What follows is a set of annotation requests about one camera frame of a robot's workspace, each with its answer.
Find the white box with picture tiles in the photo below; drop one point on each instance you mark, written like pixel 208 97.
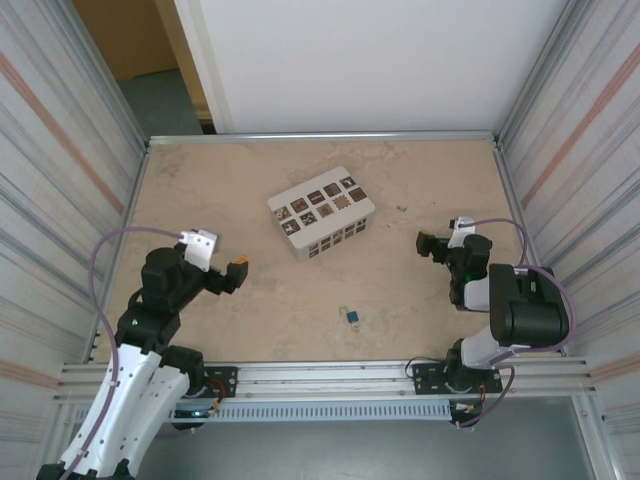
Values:
pixel 320 210

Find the small blue padlock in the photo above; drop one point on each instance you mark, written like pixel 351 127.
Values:
pixel 352 316

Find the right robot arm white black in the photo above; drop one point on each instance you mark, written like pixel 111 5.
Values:
pixel 525 310

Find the brown wooden panel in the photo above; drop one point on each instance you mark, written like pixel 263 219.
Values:
pixel 120 35

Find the aluminium frame bar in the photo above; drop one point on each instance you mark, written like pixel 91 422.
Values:
pixel 325 138
pixel 522 200
pixel 132 210

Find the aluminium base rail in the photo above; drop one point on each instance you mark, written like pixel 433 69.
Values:
pixel 325 380

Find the white door frame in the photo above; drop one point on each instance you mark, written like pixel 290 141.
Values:
pixel 205 65

